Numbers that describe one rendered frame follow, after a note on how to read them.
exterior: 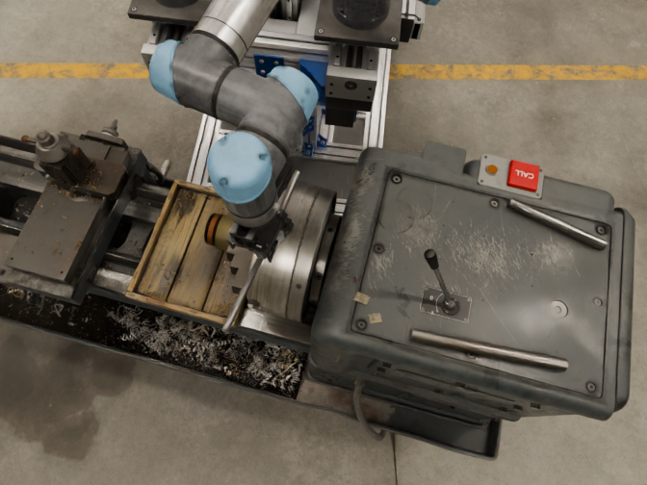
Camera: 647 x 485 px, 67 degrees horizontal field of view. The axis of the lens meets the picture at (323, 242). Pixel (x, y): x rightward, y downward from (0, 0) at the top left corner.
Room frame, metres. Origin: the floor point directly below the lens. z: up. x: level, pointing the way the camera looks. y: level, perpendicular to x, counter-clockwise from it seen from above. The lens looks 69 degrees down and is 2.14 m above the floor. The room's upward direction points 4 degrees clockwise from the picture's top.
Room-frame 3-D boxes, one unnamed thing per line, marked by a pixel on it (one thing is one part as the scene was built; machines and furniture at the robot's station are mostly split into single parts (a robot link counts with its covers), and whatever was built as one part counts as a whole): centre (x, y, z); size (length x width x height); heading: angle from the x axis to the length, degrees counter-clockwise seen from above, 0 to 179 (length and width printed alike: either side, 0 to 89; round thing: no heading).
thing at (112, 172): (0.58, 0.64, 0.99); 0.20 x 0.10 x 0.05; 79
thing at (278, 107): (0.39, 0.09, 1.60); 0.11 x 0.11 x 0.08; 69
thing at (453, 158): (0.55, -0.24, 1.24); 0.09 x 0.08 x 0.03; 79
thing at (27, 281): (0.52, 0.73, 0.90); 0.47 x 0.30 x 0.06; 169
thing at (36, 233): (0.52, 0.68, 0.95); 0.43 x 0.17 x 0.05; 169
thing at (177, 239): (0.44, 0.32, 0.89); 0.36 x 0.30 x 0.04; 169
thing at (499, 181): (0.53, -0.38, 1.23); 0.13 x 0.08 x 0.05; 79
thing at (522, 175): (0.53, -0.41, 1.26); 0.06 x 0.06 x 0.02; 79
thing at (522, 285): (0.33, -0.32, 1.06); 0.59 x 0.48 x 0.39; 79
